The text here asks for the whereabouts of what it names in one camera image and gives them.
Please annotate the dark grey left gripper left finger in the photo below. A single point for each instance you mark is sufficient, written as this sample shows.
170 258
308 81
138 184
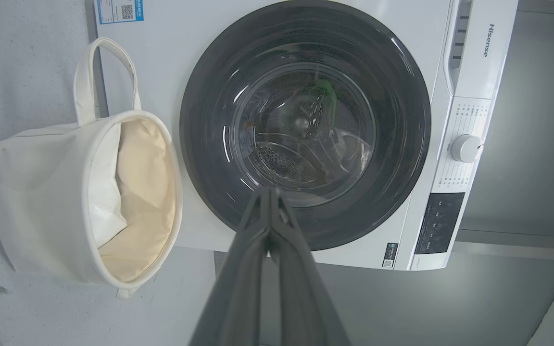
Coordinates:
231 298

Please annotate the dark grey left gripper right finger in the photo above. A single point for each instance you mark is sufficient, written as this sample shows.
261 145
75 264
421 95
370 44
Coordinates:
306 298

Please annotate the black round glass washer door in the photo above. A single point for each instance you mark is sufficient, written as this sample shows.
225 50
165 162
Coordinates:
392 144

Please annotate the black washing machine control panel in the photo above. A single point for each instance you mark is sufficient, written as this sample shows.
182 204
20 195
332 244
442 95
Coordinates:
439 223

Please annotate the cream fabric laundry basket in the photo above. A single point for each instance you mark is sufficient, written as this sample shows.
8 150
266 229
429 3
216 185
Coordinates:
36 192

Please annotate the white Hisense washing machine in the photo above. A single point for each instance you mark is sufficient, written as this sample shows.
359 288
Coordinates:
161 57

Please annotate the small QR code sticker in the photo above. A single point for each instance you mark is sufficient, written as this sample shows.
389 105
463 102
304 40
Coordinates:
390 254

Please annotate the white liner sheet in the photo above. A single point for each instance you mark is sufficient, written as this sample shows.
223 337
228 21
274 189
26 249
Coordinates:
104 192

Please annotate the white control knob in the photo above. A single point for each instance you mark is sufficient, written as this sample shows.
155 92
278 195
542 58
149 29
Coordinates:
465 148

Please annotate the white detergent drawer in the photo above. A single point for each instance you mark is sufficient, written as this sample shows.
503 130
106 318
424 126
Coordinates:
486 48

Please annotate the blue energy label sticker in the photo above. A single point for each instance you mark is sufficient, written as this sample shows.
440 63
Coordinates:
118 10

